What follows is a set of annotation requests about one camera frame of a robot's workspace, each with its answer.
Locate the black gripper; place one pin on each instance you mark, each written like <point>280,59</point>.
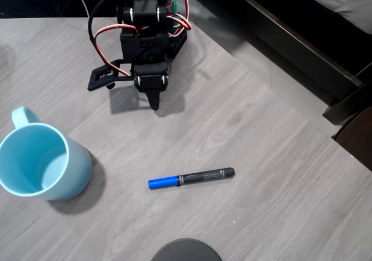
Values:
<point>151,81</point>

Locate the dark brown round furniture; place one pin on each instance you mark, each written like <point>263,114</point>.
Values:
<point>357,139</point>

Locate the dark bed frame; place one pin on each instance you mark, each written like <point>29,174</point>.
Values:
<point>290,40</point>

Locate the green circuit board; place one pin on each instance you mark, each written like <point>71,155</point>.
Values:
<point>175,8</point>

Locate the blue capped grey marker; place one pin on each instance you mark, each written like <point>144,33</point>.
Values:
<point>200,176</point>

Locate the light blue mug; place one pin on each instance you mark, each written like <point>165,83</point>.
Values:
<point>75,168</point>

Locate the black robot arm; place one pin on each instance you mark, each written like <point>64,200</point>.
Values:
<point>145,17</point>

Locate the black round-base stand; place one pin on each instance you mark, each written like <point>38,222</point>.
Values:
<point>186,250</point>

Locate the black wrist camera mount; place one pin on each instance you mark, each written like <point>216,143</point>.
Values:
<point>98,79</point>

